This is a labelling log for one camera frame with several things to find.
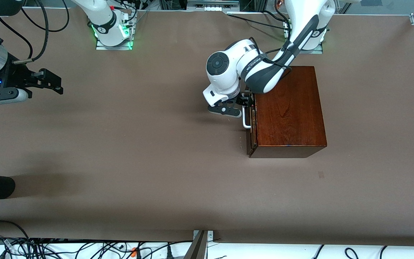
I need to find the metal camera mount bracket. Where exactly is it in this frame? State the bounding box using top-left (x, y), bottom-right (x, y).
top-left (184, 230), bottom-right (214, 259)

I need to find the wooden drawer with metal handle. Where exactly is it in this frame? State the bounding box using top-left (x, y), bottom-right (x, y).
top-left (242, 96), bottom-right (258, 157)

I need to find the tangled black cable bundle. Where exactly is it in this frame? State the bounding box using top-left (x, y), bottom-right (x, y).
top-left (0, 235), bottom-right (193, 259)

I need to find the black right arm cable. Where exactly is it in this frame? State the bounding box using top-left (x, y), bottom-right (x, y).
top-left (0, 0), bottom-right (70, 65)

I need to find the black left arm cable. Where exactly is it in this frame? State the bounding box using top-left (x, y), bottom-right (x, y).
top-left (248, 36), bottom-right (294, 74)

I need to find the dark wooden cabinet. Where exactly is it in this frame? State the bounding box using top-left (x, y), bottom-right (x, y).
top-left (249, 66), bottom-right (328, 159)

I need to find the black cable loop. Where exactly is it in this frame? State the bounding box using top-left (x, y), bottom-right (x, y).
top-left (0, 220), bottom-right (30, 239)

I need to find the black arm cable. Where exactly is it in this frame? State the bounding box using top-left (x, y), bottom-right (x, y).
top-left (248, 36), bottom-right (294, 74)
top-left (0, 0), bottom-right (70, 65)

